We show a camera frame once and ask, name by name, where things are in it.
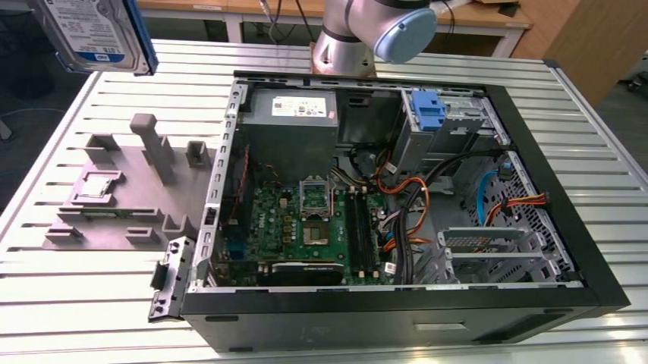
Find blue data wire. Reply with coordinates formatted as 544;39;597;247
474;170;508;228

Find red yellow power wire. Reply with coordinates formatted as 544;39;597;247
488;192;550;219

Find hard disk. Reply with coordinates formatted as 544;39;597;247
27;0;158;77

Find metal disk bay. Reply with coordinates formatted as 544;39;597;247
419;226;562;285

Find metal socket cover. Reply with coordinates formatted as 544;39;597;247
298;176;337;221

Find grey power supply unit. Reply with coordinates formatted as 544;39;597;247
236;89;341;187

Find CPU socket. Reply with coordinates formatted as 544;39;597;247
302;221;338;247

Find black RAM slot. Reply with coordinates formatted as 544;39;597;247
345;185;366;278
362;186;382;277

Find green motherboard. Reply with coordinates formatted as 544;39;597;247
211;177;401;287

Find black graphics card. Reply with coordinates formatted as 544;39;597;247
255;261;345;287

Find blue expansion slot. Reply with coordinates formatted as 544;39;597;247
226;238;248;263

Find blue plastic drive latch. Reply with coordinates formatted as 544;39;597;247
411;90;447;132

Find metal drive cage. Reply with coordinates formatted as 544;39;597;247
394;89;510;179

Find grey parts rack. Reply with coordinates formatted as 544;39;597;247
44;112;219;252

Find black open PC case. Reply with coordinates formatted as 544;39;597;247
146;67;632;352

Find green RAM stick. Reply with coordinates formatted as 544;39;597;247
80;209;136;220

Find silver CPU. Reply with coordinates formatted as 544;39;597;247
83;177;113;197

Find wooden cabinet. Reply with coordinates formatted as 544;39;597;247
513;0;648;109

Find orange yellow wire bundle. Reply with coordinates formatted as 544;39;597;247
377;147;431;251

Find metal card retention bracket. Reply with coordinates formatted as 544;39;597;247
146;234;196;323

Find wooden desk white frame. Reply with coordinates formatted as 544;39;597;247
136;0;536;58

